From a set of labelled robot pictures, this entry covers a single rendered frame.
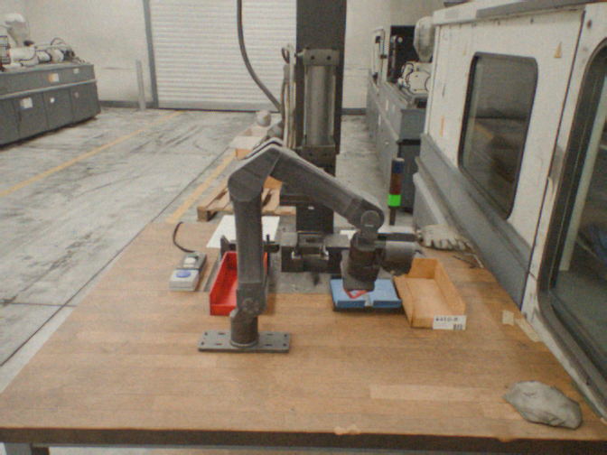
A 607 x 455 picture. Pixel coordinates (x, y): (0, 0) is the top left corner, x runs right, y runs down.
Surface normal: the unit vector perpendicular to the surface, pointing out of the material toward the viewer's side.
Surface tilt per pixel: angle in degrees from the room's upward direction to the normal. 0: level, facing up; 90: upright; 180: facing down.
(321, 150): 90
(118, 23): 90
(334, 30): 90
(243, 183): 90
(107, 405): 0
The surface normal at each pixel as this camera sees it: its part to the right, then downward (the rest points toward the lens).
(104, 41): -0.07, 0.36
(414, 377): 0.02, -0.93
